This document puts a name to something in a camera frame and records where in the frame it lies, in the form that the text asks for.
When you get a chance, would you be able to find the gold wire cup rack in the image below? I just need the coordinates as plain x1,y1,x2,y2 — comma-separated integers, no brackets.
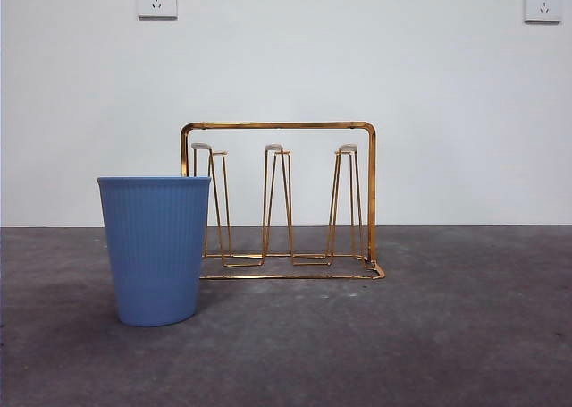
180,120,387,282

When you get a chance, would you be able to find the blue ribbed cup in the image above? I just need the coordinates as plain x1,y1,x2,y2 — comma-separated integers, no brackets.
96,175,213,328

